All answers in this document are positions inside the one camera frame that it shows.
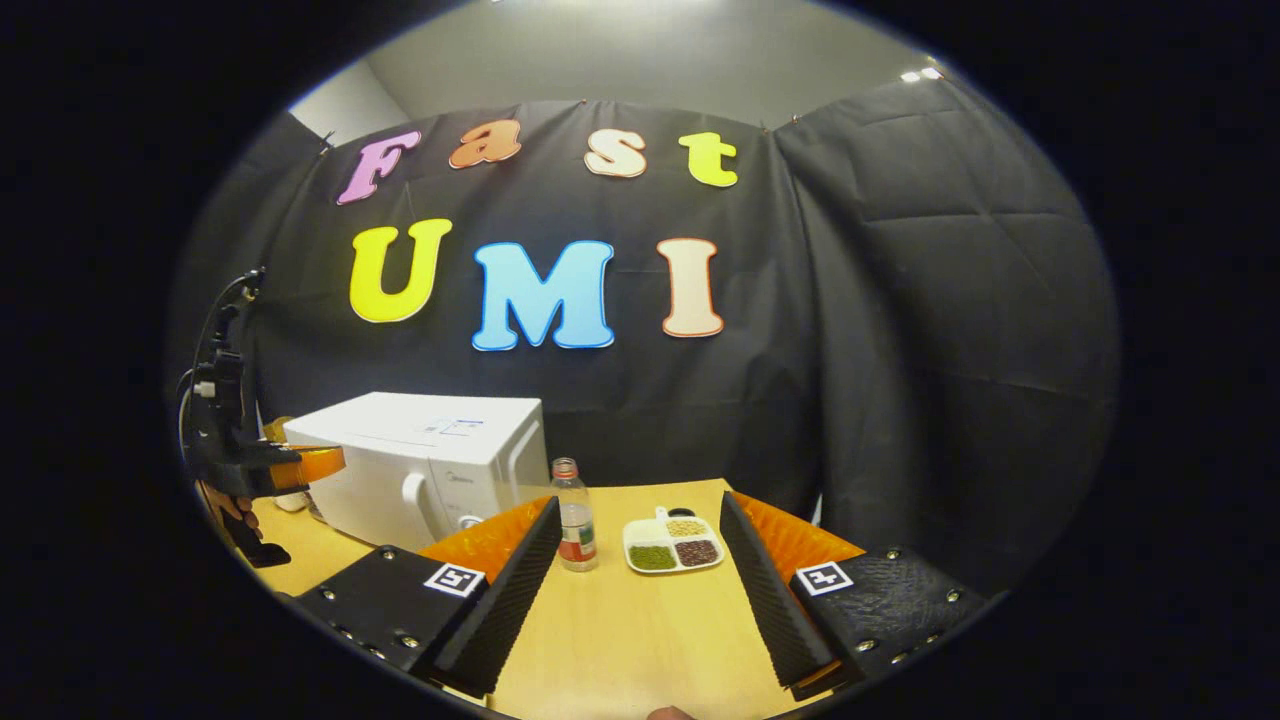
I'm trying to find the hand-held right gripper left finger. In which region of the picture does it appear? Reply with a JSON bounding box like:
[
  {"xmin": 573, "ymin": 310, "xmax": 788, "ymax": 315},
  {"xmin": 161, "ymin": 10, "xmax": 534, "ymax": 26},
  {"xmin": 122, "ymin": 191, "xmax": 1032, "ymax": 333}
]
[{"xmin": 297, "ymin": 495, "xmax": 564, "ymax": 699}]

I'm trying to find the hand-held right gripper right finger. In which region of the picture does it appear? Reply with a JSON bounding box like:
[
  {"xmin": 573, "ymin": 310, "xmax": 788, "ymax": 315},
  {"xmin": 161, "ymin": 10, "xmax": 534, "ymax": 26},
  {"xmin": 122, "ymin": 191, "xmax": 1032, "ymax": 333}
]
[{"xmin": 720, "ymin": 491, "xmax": 991, "ymax": 701}]

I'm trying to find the white microwave oven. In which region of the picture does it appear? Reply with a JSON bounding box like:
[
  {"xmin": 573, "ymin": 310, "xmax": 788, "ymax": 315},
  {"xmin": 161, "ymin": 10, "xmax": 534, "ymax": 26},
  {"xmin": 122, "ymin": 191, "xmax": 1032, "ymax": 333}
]
[{"xmin": 283, "ymin": 392, "xmax": 552, "ymax": 553}]

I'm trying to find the clear bottle with red label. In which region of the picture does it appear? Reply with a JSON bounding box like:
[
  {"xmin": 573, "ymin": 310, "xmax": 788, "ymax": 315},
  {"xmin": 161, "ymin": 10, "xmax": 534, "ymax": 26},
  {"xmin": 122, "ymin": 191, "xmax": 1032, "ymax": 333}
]
[{"xmin": 551, "ymin": 458, "xmax": 599, "ymax": 573}]

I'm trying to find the white divided dish with beans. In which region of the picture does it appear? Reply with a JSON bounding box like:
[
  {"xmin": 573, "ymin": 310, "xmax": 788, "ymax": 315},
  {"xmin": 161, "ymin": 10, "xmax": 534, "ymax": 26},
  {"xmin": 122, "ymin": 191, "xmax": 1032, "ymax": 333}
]
[{"xmin": 622, "ymin": 507, "xmax": 725, "ymax": 575}]

